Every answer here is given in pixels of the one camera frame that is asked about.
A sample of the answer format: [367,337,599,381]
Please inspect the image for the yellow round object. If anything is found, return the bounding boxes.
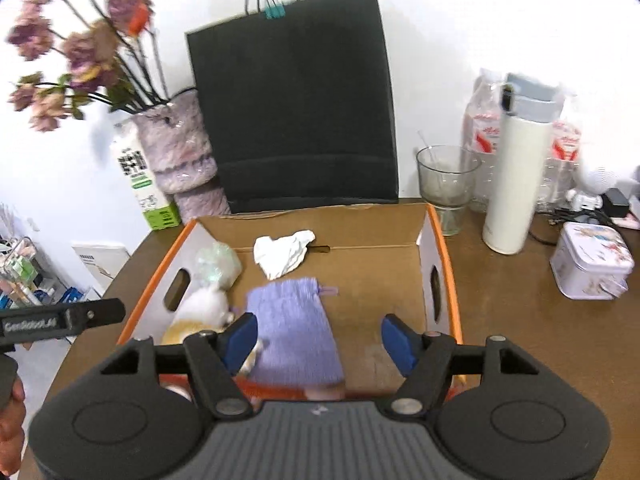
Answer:
[161,322,221,346]

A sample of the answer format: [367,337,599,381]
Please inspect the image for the purple knitted pouch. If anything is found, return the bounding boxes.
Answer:
[246,277,346,386]

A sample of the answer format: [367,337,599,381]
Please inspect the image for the white thermos bottle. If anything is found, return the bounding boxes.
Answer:
[482,73,560,255]

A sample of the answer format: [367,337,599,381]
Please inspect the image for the person's left hand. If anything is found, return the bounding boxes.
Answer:
[0,379,27,463]

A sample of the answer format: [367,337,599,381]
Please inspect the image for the orange-edged cardboard box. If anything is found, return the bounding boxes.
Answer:
[116,202,463,397]

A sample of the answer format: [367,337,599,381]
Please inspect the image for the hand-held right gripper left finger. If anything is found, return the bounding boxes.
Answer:
[101,312,259,419]

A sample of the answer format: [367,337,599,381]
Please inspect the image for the clear glass cup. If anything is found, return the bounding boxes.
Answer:
[416,145,482,237]

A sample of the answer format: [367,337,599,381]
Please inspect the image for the small white desk fan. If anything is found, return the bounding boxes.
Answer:
[570,165,618,211]

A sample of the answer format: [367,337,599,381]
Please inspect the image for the white plush toy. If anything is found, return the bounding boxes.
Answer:
[172,285,232,328]

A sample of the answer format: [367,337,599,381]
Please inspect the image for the white paper box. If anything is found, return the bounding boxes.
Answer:
[71,242,126,298]

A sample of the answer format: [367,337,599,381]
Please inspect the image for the green and white milk carton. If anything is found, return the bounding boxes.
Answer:
[111,122,182,231]

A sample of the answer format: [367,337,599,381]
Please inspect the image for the dried purple flower bouquet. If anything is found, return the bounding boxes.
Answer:
[6,0,171,133]

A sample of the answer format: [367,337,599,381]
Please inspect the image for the floral tin box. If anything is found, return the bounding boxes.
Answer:
[550,222,631,301]

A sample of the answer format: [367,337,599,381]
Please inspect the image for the black cable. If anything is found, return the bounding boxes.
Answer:
[530,207,613,247]

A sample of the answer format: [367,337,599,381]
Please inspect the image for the brown wooden desktop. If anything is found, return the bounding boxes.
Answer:
[20,195,640,480]

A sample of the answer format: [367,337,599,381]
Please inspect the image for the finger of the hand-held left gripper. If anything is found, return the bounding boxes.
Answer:
[61,298,126,336]

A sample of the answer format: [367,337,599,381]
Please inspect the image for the black charger adapter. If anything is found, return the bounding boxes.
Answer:
[602,188,631,218]

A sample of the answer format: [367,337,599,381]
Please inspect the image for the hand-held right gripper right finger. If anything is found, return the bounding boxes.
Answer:
[382,313,541,418]

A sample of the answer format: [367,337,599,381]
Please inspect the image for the crumpled white tissue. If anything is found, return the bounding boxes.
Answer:
[253,230,316,281]

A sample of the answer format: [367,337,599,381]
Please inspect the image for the red label plastic bottle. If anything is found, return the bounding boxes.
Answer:
[460,67,506,213]
[537,90,583,213]

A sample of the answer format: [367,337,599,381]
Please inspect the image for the black paper bag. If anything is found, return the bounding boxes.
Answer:
[185,0,401,216]

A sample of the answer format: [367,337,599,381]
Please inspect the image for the green-white plastic bag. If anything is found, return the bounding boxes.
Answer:
[195,242,244,291]

